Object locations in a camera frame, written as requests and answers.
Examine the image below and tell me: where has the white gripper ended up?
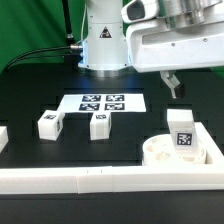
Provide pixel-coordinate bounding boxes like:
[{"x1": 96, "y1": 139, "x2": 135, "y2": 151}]
[{"x1": 126, "y1": 20, "x2": 224, "y2": 99}]

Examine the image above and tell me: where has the white round stool seat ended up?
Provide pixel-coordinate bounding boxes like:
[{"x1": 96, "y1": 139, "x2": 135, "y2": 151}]
[{"x1": 142, "y1": 134, "x2": 207, "y2": 166}]

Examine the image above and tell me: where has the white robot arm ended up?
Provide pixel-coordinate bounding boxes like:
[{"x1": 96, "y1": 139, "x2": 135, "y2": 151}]
[{"x1": 80, "y1": 0, "x2": 224, "y2": 98}]

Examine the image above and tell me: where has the white sheet with tags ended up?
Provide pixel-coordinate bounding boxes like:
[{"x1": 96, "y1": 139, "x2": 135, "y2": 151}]
[{"x1": 58, "y1": 93, "x2": 146, "y2": 113}]

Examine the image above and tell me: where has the white right fence bar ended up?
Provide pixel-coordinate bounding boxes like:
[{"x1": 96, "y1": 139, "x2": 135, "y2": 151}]
[{"x1": 195, "y1": 122, "x2": 224, "y2": 165}]

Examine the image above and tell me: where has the white fence bar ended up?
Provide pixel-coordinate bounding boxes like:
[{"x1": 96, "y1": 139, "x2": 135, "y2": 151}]
[
  {"x1": 195, "y1": 122, "x2": 224, "y2": 165},
  {"x1": 0, "y1": 165, "x2": 224, "y2": 195}
]

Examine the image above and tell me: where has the black vertical pole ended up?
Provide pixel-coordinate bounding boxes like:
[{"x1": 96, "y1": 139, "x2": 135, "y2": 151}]
[{"x1": 62, "y1": 0, "x2": 74, "y2": 46}]

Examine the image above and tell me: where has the white front fence bar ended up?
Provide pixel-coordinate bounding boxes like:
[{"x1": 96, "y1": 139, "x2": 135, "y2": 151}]
[{"x1": 0, "y1": 165, "x2": 224, "y2": 195}]

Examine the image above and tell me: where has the white left fence piece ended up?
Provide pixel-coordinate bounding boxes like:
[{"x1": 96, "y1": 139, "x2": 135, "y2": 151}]
[{"x1": 0, "y1": 126, "x2": 8, "y2": 153}]

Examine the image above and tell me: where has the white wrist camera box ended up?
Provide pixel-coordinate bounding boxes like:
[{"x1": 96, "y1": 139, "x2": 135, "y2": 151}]
[{"x1": 121, "y1": 0, "x2": 159, "y2": 24}]

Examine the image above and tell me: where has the black cable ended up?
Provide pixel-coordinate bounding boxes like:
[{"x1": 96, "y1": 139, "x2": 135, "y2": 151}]
[{"x1": 0, "y1": 44, "x2": 83, "y2": 75}]

